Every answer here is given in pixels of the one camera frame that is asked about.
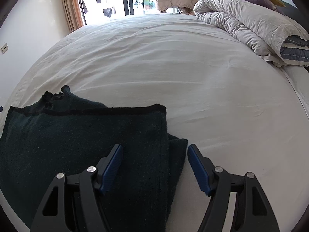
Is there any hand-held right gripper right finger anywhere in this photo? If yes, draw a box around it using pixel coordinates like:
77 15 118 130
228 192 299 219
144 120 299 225
187 144 280 232

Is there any white flat pillow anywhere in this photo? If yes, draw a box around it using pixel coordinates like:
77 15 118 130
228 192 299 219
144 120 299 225
281 66 309 107

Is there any beige curtain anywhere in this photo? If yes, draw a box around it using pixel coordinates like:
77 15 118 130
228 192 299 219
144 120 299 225
59 0 87 33

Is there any folded grey duvet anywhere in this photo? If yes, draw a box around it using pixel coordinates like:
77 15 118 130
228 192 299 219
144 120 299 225
193 0 309 68

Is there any bed with white sheet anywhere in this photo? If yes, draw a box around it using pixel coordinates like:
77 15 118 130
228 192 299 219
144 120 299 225
0 5 309 232

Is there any dark green sweater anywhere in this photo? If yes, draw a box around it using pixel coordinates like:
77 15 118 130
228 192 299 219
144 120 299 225
0 85 188 232

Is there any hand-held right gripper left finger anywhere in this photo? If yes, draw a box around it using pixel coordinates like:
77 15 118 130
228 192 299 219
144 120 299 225
30 144 124 232

